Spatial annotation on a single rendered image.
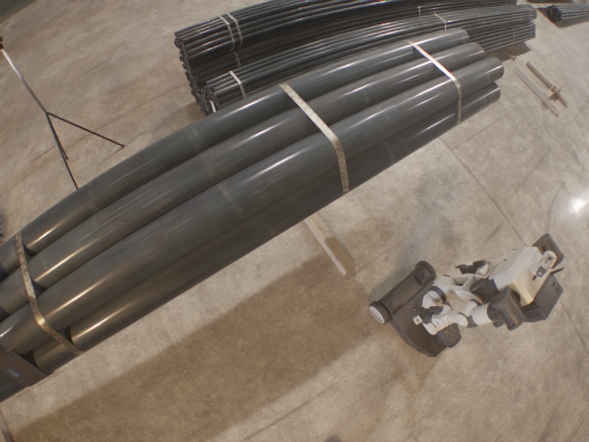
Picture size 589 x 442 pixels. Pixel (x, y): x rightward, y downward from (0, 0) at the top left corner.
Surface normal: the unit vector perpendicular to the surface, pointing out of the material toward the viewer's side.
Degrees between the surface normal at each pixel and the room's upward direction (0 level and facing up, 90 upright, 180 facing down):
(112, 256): 4
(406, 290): 0
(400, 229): 0
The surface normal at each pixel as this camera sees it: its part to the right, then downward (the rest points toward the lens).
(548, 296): 0.06, -0.39
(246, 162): 0.51, 0.43
